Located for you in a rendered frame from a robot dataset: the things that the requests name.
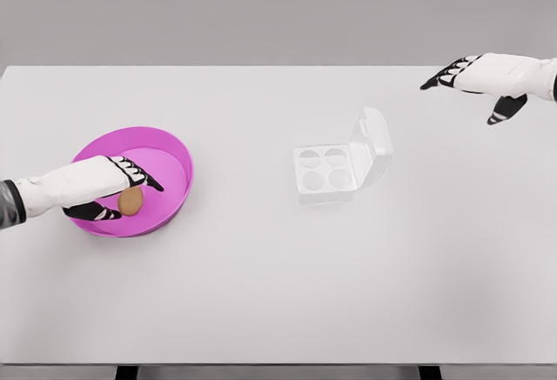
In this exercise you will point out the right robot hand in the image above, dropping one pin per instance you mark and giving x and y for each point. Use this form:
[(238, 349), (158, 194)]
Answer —
[(487, 75)]

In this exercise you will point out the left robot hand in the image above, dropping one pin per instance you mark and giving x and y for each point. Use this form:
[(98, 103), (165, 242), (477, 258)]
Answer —
[(91, 178)]

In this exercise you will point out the brown egg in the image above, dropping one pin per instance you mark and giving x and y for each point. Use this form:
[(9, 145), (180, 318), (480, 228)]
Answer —
[(130, 202)]

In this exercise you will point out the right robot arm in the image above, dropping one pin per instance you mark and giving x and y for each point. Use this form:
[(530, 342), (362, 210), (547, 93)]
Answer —
[(544, 77)]

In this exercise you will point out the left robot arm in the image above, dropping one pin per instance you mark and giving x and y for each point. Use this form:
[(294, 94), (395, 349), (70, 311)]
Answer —
[(30, 193)]

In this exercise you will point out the clear plastic egg box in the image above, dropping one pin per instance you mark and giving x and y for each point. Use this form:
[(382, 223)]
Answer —
[(335, 167)]

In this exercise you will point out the pink round bowl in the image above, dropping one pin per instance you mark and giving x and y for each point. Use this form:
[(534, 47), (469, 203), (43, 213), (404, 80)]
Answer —
[(172, 158)]

